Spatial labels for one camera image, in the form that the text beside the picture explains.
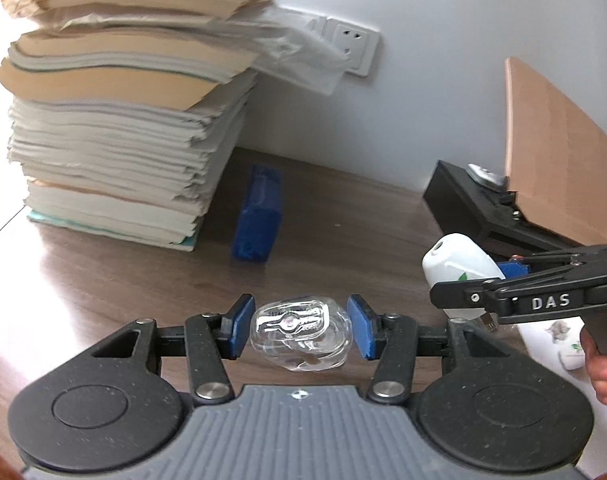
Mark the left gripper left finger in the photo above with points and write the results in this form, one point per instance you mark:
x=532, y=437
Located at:
x=210, y=338

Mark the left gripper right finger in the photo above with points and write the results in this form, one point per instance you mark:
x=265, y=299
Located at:
x=390, y=339

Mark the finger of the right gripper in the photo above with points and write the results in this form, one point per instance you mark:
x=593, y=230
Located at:
x=460, y=299
x=513, y=268

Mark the white mosquito plug with bottle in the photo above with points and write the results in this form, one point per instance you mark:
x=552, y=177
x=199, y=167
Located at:
x=456, y=257

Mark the blue small box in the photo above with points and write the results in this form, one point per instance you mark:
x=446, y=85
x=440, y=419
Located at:
x=260, y=216

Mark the person's right hand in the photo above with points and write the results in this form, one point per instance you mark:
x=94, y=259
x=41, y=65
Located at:
x=595, y=364

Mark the orange white shoebox lid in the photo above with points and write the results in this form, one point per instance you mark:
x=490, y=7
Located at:
x=543, y=341

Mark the black monitor riser shelf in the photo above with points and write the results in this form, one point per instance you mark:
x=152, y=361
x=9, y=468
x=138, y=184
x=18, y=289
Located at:
x=461, y=205

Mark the wooden book stand board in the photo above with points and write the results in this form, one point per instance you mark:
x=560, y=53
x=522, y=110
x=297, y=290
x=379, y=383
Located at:
x=556, y=158

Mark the stack of books and papers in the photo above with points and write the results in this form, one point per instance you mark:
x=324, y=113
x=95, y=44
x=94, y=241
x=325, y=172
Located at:
x=125, y=112

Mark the white wall socket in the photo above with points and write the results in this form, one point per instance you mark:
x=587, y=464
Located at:
x=357, y=42

